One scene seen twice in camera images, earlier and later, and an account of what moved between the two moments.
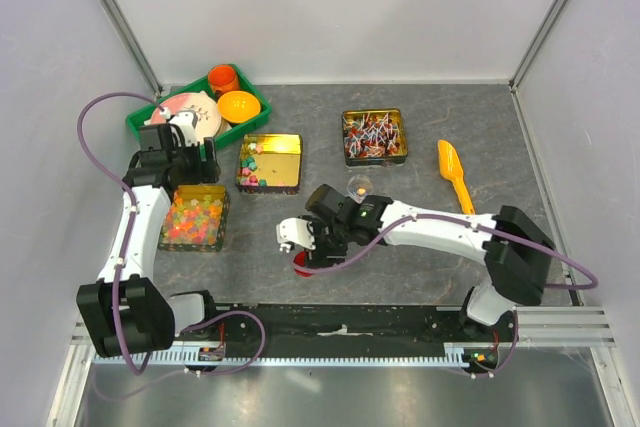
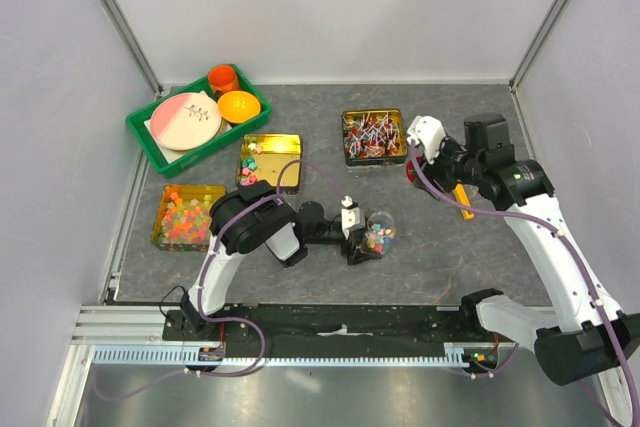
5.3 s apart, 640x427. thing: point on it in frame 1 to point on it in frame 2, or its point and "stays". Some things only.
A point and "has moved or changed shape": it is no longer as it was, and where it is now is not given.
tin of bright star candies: [196, 219] stays
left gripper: [205, 172] to [354, 256]
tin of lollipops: [376, 137] stays
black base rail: [278, 327] stays
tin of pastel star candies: [270, 164] stays
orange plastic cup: [222, 79] stays
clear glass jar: [359, 186] has moved or changed shape
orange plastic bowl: [238, 107] stays
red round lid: [299, 265] to [411, 171]
